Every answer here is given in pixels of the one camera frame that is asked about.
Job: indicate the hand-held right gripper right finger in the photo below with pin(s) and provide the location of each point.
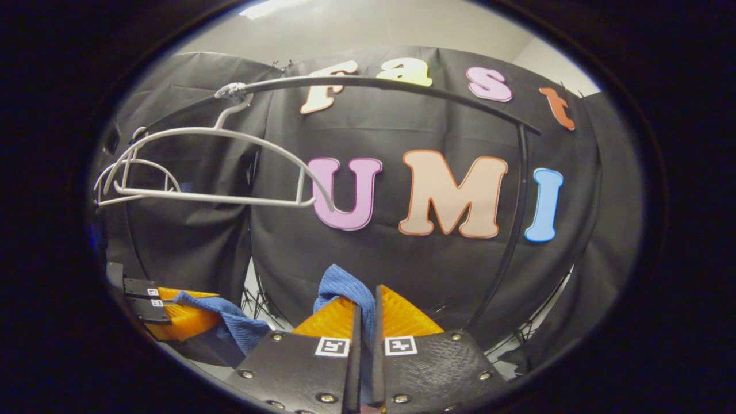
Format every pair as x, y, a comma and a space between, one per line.
437, 371

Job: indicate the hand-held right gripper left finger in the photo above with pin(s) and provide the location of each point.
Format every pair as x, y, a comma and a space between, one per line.
293, 374

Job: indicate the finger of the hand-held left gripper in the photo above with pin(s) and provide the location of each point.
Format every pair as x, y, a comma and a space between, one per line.
141, 288
149, 310

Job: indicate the white hanger with taped hook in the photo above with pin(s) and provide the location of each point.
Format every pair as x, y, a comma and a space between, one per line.
218, 198

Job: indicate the white plastic hanger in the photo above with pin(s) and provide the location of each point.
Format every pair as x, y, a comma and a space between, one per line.
141, 161

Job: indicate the black clothes rack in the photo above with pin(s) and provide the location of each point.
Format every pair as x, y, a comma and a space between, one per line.
520, 167

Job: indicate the black backdrop cloth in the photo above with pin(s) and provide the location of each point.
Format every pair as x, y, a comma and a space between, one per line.
374, 264

